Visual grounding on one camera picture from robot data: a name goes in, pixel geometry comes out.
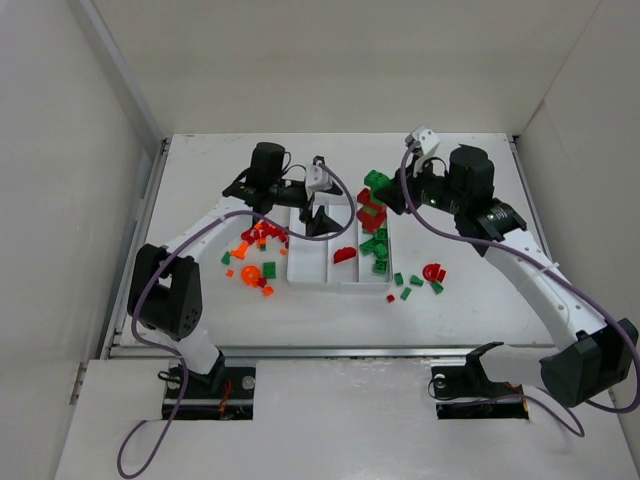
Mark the white three-compartment tray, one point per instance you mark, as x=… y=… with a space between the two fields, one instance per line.
x=311 y=266

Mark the red semicircle lego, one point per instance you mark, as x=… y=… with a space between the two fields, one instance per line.
x=434 y=272

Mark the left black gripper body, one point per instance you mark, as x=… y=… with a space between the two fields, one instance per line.
x=310 y=211

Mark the red green lego tower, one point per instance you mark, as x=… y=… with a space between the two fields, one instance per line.
x=372 y=212

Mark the red arch lego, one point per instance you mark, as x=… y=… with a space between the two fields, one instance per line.
x=344 y=254

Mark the aluminium rail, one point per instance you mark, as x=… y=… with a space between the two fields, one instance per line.
x=288 y=352

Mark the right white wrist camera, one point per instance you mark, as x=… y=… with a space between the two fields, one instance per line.
x=422 y=142

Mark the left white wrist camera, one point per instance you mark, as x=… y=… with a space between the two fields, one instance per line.
x=317 y=179

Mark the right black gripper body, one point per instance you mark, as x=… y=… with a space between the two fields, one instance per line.
x=391 y=195

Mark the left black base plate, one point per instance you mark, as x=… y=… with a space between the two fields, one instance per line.
x=231 y=400

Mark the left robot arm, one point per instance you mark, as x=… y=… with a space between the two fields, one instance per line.
x=165 y=301

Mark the green square lego plate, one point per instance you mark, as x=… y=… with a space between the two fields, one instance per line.
x=269 y=270

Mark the orange dome lego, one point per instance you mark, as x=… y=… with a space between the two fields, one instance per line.
x=251 y=275

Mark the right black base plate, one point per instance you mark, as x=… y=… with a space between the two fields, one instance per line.
x=463 y=393

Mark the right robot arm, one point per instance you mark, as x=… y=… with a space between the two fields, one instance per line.
x=591 y=350

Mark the green sloped lego piece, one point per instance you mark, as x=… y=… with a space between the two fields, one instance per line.
x=417 y=281

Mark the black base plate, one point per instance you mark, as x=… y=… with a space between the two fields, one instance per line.
x=231 y=400
x=463 y=393

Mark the small green lego brick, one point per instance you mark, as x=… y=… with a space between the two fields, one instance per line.
x=437 y=287

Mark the red lego pile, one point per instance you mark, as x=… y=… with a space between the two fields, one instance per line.
x=261 y=232

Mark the orange cone lego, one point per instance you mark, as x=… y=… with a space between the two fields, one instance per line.
x=241 y=251

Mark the green lego pile in tray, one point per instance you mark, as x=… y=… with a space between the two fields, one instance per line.
x=376 y=244

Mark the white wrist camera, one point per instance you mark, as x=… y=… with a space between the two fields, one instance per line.
x=317 y=179
x=422 y=142

